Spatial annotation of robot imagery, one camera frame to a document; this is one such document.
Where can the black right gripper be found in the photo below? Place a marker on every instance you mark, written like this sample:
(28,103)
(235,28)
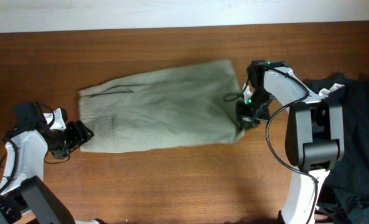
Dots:
(246,115)

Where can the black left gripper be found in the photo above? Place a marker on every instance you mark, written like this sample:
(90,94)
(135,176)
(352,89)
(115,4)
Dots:
(76,137)

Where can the khaki green shorts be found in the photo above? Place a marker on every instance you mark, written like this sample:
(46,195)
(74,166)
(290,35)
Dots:
(174,107)

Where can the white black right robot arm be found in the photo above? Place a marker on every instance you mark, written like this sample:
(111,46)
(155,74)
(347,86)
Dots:
(314,140)

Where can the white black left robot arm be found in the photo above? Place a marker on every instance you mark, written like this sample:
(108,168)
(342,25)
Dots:
(37,134)

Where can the dark clothes pile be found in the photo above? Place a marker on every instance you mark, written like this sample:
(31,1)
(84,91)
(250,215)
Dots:
(349,181)

